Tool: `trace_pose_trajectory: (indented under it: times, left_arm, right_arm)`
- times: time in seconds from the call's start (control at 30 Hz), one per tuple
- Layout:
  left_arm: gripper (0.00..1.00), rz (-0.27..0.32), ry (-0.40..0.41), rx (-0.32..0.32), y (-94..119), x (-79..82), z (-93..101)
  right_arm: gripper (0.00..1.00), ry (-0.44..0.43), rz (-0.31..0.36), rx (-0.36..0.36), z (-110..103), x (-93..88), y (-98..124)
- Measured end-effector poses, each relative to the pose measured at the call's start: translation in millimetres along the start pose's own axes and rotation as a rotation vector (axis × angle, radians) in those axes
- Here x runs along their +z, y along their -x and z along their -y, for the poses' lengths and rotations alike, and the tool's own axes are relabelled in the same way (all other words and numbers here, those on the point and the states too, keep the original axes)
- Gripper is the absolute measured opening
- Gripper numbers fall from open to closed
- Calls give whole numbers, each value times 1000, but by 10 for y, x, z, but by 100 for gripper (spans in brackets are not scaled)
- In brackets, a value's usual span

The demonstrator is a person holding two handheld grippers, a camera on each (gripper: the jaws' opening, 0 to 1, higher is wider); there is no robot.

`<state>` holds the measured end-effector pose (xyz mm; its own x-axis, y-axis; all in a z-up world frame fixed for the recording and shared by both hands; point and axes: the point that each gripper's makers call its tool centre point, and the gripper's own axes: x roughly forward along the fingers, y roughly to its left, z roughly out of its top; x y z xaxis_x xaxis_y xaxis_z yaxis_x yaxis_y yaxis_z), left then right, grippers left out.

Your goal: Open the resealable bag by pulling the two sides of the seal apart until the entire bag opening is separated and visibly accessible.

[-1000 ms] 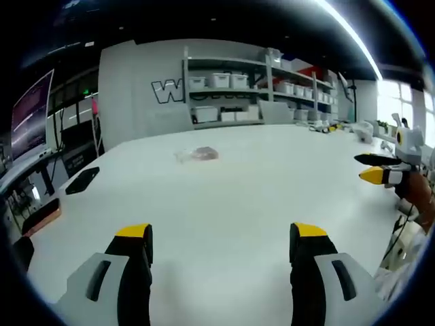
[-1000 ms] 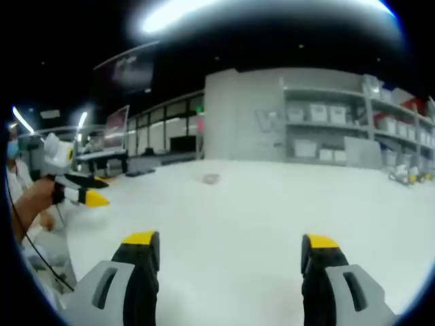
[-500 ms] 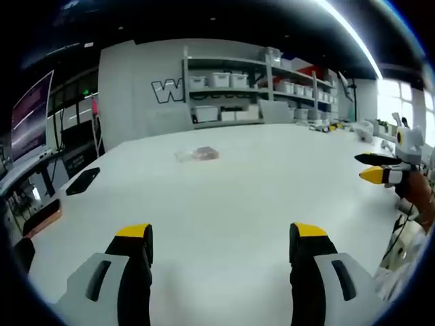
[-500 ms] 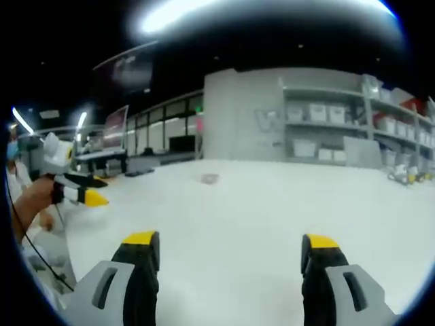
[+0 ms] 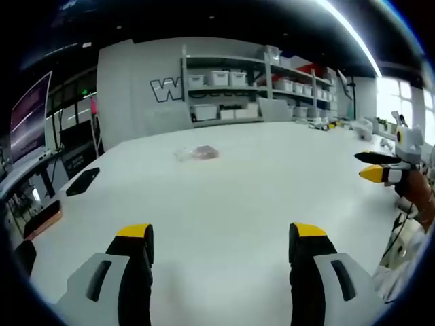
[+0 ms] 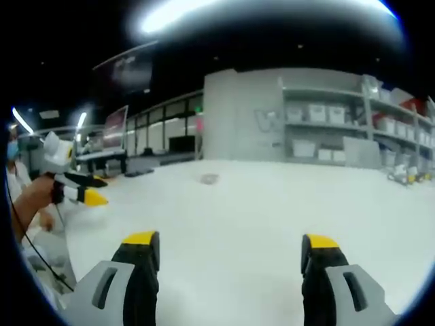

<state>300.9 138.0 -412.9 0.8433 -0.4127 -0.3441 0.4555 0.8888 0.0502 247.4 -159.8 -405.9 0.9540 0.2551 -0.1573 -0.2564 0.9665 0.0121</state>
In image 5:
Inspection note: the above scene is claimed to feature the white device with yellow parts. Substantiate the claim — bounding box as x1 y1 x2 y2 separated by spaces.
307 118 344 132

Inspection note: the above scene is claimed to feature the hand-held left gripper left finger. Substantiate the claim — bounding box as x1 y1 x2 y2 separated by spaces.
56 223 154 326

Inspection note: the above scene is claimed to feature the black chair back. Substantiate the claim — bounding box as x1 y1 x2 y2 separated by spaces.
14 239 37 276

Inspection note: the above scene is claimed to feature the white storage bin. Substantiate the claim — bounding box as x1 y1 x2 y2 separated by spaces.
192 104 218 122
229 71 247 87
187 73 206 88
208 70 230 86

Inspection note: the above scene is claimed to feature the clear resealable bag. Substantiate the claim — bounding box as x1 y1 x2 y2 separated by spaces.
173 145 221 163

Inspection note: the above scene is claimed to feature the grey leaning board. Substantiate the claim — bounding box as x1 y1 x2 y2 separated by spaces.
257 97 294 123

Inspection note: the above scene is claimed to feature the grey metal shelving unit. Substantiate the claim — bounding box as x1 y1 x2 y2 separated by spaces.
263 50 339 124
179 44 273 128

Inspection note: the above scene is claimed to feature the black cable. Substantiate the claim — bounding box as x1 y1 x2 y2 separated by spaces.
383 203 414 262

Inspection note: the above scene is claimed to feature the large monitor screen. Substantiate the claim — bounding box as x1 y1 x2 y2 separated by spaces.
9 70 54 164

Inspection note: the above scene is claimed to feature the black smartphone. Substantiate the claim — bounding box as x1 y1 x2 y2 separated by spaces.
65 166 101 197

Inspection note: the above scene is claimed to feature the white side desk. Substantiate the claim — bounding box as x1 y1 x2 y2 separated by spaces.
0 149 62 201

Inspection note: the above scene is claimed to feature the row of white storage bins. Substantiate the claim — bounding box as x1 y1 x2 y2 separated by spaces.
273 78 336 102

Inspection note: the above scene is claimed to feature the person's white sleeve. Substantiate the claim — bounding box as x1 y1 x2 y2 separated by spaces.
372 222 430 304

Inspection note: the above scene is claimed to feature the person's right hand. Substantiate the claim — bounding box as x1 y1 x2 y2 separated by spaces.
395 168 435 225

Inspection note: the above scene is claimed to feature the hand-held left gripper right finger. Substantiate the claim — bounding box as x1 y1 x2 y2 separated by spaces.
288 222 385 326

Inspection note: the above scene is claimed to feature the dark tablet with brown edge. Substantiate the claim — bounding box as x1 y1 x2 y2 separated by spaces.
22 200 64 240

